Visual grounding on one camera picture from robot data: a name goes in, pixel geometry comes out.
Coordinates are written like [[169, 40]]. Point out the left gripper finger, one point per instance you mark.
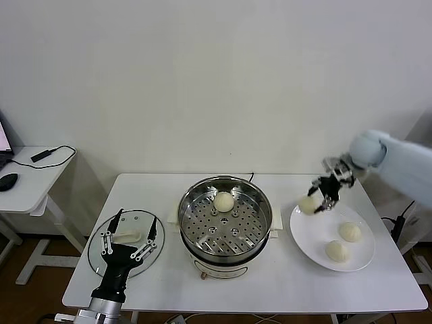
[[114, 223], [150, 232]]

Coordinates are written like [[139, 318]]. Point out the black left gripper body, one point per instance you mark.
[[116, 266]]

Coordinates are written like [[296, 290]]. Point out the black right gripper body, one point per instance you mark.
[[330, 188]]

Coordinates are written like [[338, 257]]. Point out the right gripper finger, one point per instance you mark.
[[313, 185], [328, 204]]

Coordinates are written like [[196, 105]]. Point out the white steamed baozi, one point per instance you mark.
[[223, 202], [308, 205], [336, 250], [350, 231]]

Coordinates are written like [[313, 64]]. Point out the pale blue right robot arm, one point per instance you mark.
[[405, 158]]

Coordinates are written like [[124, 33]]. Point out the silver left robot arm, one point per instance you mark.
[[99, 310]]

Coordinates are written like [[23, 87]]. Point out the steel perforated steamer pot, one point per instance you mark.
[[243, 229]]

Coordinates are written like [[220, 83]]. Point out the round glass lid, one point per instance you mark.
[[141, 219]]

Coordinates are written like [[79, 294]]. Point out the white round plate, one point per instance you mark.
[[357, 256]]

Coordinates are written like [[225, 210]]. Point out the white side table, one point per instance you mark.
[[27, 189]]

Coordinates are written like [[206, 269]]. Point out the black computer mouse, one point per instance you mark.
[[7, 182]]

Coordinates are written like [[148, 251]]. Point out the white stand foot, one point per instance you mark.
[[423, 270]]

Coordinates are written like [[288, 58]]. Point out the open laptop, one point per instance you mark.
[[3, 135]]

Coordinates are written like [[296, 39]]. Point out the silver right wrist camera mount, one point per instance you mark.
[[339, 167]]

